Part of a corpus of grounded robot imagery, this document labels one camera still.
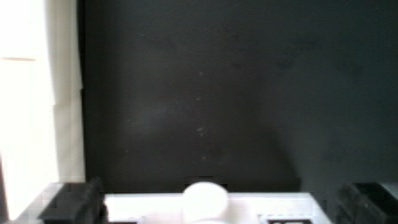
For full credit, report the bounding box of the white workspace border frame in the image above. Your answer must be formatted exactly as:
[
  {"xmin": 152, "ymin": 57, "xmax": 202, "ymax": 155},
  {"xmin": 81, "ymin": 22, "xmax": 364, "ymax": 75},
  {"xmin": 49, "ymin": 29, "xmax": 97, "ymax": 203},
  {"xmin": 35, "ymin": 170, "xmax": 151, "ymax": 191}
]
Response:
[{"xmin": 0, "ymin": 0, "xmax": 85, "ymax": 218}]

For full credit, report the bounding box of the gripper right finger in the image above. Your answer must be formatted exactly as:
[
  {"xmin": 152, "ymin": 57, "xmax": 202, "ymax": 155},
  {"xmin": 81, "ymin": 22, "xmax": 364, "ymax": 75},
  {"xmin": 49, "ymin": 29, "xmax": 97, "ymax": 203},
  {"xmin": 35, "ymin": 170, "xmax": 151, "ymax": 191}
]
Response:
[{"xmin": 335, "ymin": 183, "xmax": 398, "ymax": 224}]

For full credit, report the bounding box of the white drawer box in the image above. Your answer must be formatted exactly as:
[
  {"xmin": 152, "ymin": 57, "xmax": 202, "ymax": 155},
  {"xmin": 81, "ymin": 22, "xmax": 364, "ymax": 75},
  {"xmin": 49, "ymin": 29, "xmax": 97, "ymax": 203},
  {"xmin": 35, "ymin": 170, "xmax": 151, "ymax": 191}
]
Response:
[{"xmin": 105, "ymin": 182, "xmax": 332, "ymax": 224}]

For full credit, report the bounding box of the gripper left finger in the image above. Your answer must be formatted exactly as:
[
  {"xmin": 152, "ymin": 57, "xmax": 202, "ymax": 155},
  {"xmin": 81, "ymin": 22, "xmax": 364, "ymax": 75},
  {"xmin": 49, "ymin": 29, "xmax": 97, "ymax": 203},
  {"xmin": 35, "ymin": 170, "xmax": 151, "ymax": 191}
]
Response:
[{"xmin": 14, "ymin": 176, "xmax": 110, "ymax": 224}]

